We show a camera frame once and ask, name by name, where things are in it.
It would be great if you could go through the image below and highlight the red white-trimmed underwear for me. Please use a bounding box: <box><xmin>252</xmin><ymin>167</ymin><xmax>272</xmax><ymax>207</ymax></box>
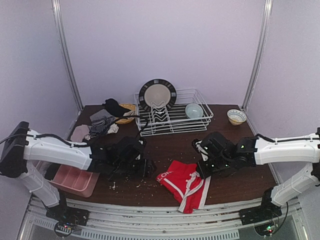
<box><xmin>156</xmin><ymin>160</ymin><xmax>211</xmax><ymax>214</ymax></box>

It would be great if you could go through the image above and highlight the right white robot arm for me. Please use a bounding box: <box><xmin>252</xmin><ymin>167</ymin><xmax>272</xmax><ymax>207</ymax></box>
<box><xmin>192</xmin><ymin>131</ymin><xmax>320</xmax><ymax>210</ymax></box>

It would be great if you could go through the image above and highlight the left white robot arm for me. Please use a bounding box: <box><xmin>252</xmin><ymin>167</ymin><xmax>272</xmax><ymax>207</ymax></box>
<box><xmin>0</xmin><ymin>121</ymin><xmax>156</xmax><ymax>210</ymax></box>

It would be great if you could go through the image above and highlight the striped navy underwear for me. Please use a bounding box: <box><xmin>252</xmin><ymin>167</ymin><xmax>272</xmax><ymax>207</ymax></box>
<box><xmin>89</xmin><ymin>109</ymin><xmax>119</xmax><ymax>138</ymax></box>

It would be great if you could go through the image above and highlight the beige pink underwear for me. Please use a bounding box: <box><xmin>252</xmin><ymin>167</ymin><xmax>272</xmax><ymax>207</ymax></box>
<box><xmin>70</xmin><ymin>124</ymin><xmax>91</xmax><ymax>143</ymax></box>

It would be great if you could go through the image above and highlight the patterned white yellow bowl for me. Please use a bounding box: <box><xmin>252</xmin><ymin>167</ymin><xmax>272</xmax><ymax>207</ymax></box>
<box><xmin>227</xmin><ymin>109</ymin><xmax>247</xmax><ymax>126</ymax></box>

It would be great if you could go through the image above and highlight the white cream sock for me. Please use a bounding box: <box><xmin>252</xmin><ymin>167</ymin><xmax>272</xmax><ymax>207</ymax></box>
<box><xmin>123</xmin><ymin>110</ymin><xmax>136</xmax><ymax>120</ymax></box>

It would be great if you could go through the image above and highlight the light blue bowl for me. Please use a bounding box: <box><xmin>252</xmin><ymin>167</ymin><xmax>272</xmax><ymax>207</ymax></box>
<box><xmin>185</xmin><ymin>103</ymin><xmax>204</xmax><ymax>119</ymax></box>

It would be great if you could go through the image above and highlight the pink plastic organizer box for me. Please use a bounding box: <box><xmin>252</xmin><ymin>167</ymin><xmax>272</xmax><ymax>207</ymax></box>
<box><xmin>47</xmin><ymin>165</ymin><xmax>100</xmax><ymax>198</ymax></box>

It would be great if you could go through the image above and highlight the black rimmed grey plate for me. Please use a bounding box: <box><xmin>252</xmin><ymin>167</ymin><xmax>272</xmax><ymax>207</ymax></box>
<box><xmin>138</xmin><ymin>78</ymin><xmax>177</xmax><ymax>112</ymax></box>

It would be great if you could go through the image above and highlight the white wire dish rack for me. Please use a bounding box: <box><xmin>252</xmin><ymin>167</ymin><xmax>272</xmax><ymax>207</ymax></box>
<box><xmin>134</xmin><ymin>88</ymin><xmax>214</xmax><ymax>137</ymax></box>

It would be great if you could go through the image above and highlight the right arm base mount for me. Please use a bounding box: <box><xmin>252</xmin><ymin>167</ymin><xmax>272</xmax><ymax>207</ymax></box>
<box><xmin>239</xmin><ymin>202</ymin><xmax>289</xmax><ymax>238</ymax></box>

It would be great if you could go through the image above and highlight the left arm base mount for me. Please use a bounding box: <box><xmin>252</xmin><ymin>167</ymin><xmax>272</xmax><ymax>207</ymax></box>
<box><xmin>46</xmin><ymin>206</ymin><xmax>90</xmax><ymax>238</ymax></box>

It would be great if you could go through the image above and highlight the right metal frame post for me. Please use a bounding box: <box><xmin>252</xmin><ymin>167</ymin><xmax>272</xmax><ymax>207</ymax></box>
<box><xmin>241</xmin><ymin>0</ymin><xmax>274</xmax><ymax>112</ymax></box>

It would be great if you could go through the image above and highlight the metal frame post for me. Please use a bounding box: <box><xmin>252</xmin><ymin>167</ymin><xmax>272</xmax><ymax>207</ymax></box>
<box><xmin>51</xmin><ymin>0</ymin><xmax>84</xmax><ymax>112</ymax></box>
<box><xmin>241</xmin><ymin>0</ymin><xmax>274</xmax><ymax>112</ymax></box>

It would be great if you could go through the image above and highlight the left metal frame post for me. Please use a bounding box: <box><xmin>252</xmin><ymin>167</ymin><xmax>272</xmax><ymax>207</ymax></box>
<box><xmin>51</xmin><ymin>0</ymin><xmax>84</xmax><ymax>112</ymax></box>

